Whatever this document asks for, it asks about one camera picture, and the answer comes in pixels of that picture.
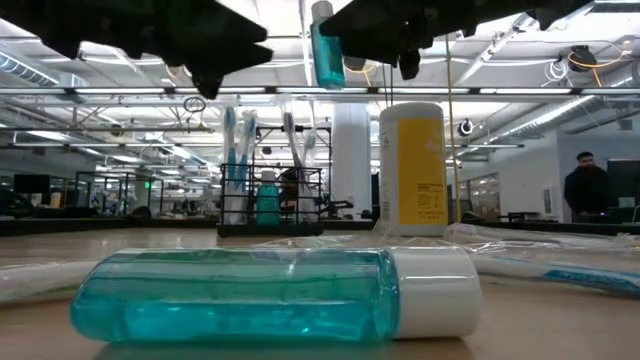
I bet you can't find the yellow hanging cable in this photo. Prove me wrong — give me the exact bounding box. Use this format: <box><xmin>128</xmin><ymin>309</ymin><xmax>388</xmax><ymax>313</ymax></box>
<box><xmin>442</xmin><ymin>34</ymin><xmax>462</xmax><ymax>224</ymax></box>

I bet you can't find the silver ventilation duct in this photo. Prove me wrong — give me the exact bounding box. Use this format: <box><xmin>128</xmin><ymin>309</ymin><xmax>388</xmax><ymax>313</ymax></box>
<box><xmin>492</xmin><ymin>62</ymin><xmax>640</xmax><ymax>147</ymax></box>

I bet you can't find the white building column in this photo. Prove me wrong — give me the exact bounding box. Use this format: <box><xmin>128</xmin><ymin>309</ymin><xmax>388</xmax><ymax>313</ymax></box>
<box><xmin>331</xmin><ymin>102</ymin><xmax>373</xmax><ymax>220</ymax></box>

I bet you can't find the person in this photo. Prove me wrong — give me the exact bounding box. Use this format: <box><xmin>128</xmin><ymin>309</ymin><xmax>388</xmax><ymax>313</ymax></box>
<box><xmin>563</xmin><ymin>151</ymin><xmax>620</xmax><ymax>224</ymax></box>
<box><xmin>278</xmin><ymin>167</ymin><xmax>304</xmax><ymax>211</ymax></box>

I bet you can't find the black ceiling cable device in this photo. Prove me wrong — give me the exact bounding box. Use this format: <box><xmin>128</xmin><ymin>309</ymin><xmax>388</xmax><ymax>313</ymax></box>
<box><xmin>567</xmin><ymin>44</ymin><xmax>600</xmax><ymax>74</ymax></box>

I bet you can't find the black computer monitor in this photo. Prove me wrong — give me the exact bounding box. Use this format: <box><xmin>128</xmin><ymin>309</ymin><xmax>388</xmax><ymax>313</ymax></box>
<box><xmin>607</xmin><ymin>158</ymin><xmax>640</xmax><ymax>209</ymax></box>
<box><xmin>13</xmin><ymin>173</ymin><xmax>52</xmax><ymax>196</ymax></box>

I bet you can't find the teal mouthwash bottle white cap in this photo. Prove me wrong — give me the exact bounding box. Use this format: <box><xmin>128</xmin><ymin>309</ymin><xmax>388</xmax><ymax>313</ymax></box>
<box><xmin>69</xmin><ymin>245</ymin><xmax>484</xmax><ymax>346</ymax></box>
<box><xmin>308</xmin><ymin>0</ymin><xmax>347</xmax><ymax>92</ymax></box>
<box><xmin>255</xmin><ymin>169</ymin><xmax>281</xmax><ymax>227</ymax></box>

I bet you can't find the white toothbrush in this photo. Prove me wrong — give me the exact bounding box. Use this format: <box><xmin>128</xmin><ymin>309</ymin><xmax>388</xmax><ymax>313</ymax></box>
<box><xmin>301</xmin><ymin>128</ymin><xmax>322</xmax><ymax>224</ymax></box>

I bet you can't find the black wire rack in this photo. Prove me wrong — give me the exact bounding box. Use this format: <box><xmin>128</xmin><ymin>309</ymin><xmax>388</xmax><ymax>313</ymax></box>
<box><xmin>216</xmin><ymin>163</ymin><xmax>325</xmax><ymax>239</ymax></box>

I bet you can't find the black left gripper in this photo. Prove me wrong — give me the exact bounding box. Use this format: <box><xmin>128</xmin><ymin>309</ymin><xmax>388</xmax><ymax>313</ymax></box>
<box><xmin>89</xmin><ymin>0</ymin><xmax>274</xmax><ymax>100</ymax></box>

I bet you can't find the green toothbrush in clear wrapper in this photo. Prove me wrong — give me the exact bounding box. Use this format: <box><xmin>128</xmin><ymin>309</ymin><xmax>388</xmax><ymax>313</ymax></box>
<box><xmin>0</xmin><ymin>234</ymin><xmax>361</xmax><ymax>305</ymax></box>

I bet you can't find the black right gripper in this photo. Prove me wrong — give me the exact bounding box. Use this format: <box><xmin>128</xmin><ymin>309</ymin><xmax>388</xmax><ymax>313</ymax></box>
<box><xmin>319</xmin><ymin>0</ymin><xmax>526</xmax><ymax>80</ymax></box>

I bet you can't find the purple toothbrush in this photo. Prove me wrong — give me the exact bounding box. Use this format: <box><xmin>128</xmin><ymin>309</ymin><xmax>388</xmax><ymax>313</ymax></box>
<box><xmin>281</xmin><ymin>110</ymin><xmax>306</xmax><ymax>224</ymax></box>

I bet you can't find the black aluminium table frame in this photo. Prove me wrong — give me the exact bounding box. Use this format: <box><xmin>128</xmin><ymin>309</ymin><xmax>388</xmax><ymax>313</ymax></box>
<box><xmin>0</xmin><ymin>215</ymin><xmax>640</xmax><ymax>237</ymax></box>

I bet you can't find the white canister with yellow label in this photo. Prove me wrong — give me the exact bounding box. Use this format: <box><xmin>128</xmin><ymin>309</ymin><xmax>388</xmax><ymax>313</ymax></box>
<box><xmin>378</xmin><ymin>101</ymin><xmax>450</xmax><ymax>238</ymax></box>

